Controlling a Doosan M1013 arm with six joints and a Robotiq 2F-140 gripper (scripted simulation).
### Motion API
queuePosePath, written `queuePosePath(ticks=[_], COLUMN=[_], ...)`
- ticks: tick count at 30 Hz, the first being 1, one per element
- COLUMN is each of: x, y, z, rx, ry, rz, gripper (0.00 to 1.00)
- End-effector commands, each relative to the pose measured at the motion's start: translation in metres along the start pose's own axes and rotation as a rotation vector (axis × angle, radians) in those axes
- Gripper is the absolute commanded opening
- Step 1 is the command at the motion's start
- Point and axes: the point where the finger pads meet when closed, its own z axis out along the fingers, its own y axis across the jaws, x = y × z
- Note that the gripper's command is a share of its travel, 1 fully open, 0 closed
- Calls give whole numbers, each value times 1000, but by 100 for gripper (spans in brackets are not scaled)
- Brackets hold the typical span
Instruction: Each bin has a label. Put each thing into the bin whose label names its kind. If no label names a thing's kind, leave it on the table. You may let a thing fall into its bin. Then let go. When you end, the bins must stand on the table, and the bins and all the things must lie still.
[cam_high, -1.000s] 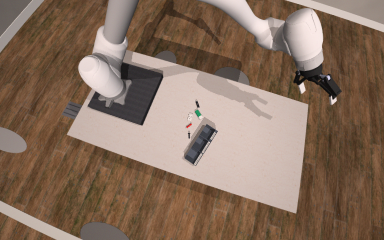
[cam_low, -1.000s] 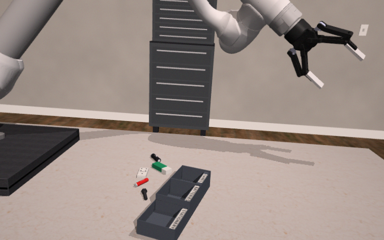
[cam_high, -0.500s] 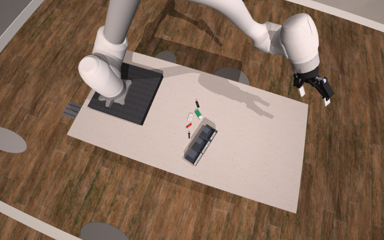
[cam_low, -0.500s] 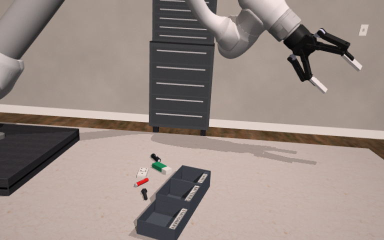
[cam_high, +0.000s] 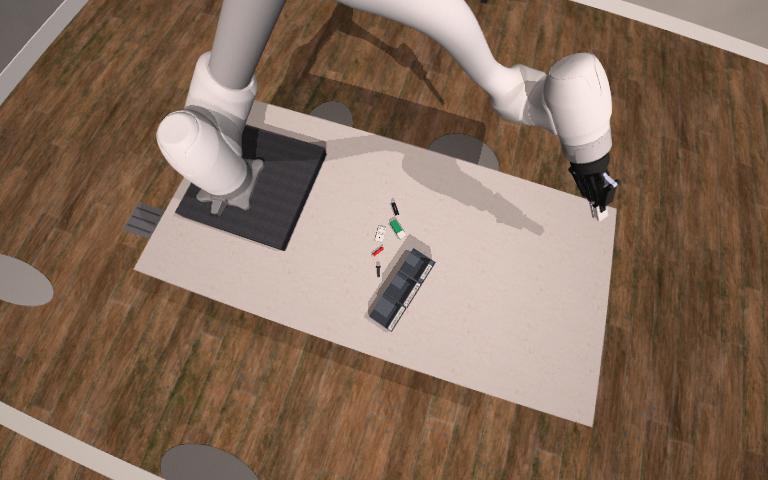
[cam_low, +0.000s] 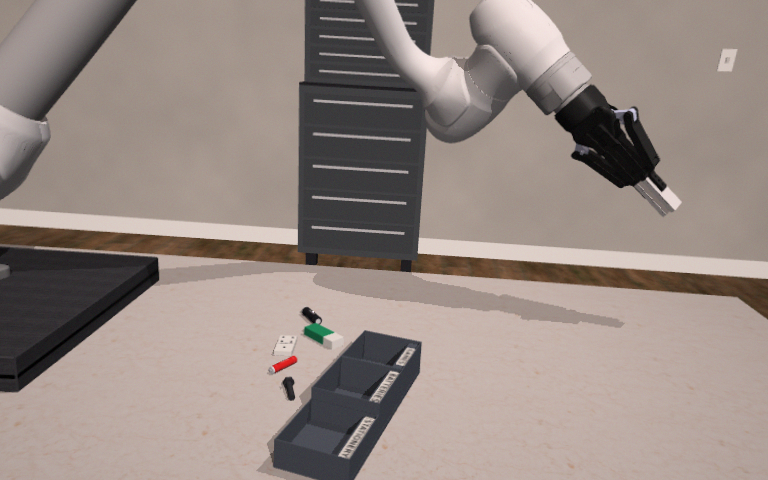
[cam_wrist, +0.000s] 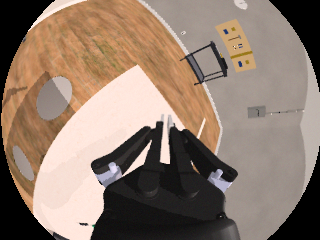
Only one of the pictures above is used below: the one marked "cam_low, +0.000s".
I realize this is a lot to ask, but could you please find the white domino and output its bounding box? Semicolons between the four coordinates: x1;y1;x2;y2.
274;335;297;356

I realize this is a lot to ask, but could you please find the red battery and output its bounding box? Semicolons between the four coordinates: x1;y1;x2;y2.
269;356;297;374

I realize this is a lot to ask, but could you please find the green and white eraser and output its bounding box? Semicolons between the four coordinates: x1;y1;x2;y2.
304;323;344;350

